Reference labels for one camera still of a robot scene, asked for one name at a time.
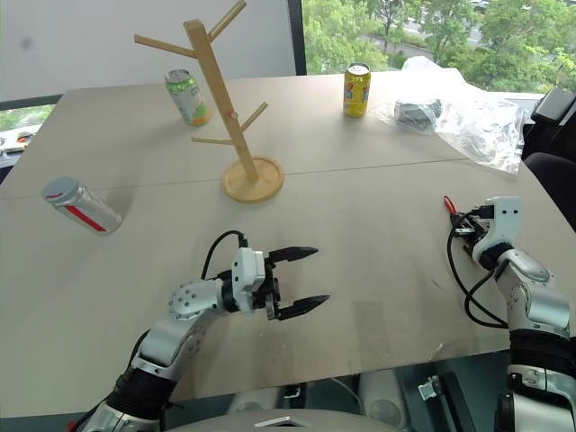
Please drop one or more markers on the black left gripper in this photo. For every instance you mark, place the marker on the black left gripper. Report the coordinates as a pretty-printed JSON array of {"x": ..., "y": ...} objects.
[{"x": 272, "y": 288}]

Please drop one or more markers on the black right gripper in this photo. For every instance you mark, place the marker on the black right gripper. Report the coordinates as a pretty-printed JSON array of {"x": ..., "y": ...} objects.
[{"x": 472, "y": 228}]

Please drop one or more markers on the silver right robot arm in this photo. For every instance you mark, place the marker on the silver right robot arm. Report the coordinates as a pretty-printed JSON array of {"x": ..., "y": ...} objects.
[{"x": 540, "y": 306}]

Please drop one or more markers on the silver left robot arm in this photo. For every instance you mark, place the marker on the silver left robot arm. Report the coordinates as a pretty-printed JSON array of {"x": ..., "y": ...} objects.
[{"x": 177, "y": 335}]

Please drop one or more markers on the wooden tree stand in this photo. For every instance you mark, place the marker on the wooden tree stand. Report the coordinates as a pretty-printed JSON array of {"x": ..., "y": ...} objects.
[{"x": 249, "y": 177}]

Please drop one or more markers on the clear plastic bag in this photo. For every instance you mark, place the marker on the clear plastic bag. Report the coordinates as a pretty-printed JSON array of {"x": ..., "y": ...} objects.
[{"x": 481, "y": 126}]

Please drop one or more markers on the grey packet inside bag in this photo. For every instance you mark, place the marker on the grey packet inside bag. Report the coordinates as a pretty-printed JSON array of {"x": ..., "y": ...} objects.
[{"x": 416, "y": 114}]

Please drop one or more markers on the white rounded shell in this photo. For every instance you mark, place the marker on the white rounded shell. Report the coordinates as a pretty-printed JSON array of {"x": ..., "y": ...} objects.
[{"x": 256, "y": 400}]

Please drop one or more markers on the black office chair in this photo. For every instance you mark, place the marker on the black office chair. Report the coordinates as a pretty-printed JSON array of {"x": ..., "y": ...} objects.
[{"x": 555, "y": 108}]

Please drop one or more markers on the yellow drink can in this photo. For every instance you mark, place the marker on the yellow drink can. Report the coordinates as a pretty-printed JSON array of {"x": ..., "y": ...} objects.
[{"x": 357, "y": 92}]

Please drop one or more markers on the green trees outside window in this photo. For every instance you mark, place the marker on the green trees outside window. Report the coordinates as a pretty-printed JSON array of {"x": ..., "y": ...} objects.
[{"x": 427, "y": 31}]

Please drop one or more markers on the green drink can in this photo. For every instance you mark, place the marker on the green drink can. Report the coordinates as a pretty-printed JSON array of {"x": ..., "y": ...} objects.
[{"x": 191, "y": 101}]

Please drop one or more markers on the silver can with red stripe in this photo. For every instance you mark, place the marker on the silver can with red stripe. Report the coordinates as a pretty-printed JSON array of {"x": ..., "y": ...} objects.
[{"x": 83, "y": 209}]

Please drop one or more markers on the white side desk with clutter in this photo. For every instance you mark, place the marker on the white side desk with clutter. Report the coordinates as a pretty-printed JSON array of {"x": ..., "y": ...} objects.
[{"x": 15, "y": 144}]

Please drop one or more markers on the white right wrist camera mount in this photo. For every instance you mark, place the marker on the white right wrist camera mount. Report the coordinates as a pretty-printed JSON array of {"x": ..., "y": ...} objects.
[{"x": 506, "y": 216}]

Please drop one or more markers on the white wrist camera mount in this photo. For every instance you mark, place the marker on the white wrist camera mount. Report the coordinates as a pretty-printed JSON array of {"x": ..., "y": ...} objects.
[
  {"x": 506, "y": 216},
  {"x": 245, "y": 274}
]

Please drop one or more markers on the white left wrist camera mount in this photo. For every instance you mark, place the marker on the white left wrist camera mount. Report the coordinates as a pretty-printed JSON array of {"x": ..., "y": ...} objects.
[{"x": 245, "y": 274}]

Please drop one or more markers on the small metal bracket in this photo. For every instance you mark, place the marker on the small metal bracket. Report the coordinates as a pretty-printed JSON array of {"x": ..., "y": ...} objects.
[{"x": 429, "y": 389}]

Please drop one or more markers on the dark window frame post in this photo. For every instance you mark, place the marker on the dark window frame post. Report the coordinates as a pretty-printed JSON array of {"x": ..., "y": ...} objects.
[{"x": 297, "y": 36}]

